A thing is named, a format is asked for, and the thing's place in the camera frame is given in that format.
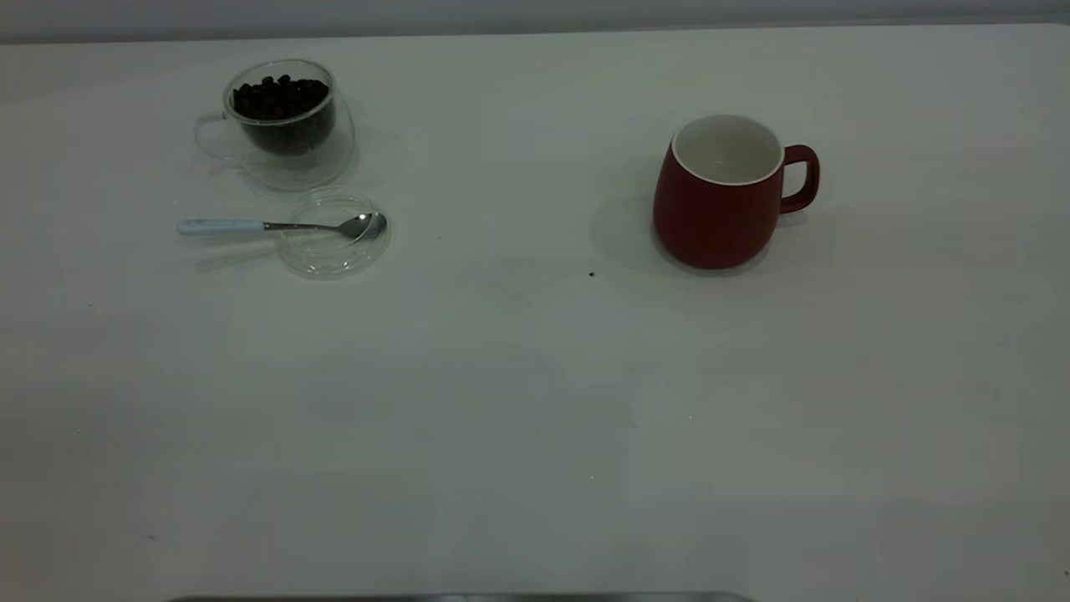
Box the red ceramic mug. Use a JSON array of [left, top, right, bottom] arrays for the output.
[[653, 115, 821, 270]]

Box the double-walled glass cup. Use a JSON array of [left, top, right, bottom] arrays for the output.
[[194, 59, 357, 193]]

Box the dark coffee bean pile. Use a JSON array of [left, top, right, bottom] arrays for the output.
[[232, 75, 337, 156]]

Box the spoon with pale blue handle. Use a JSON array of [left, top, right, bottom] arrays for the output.
[[176, 212, 387, 243]]

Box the clear round glass lid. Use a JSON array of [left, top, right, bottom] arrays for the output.
[[276, 194, 392, 279]]

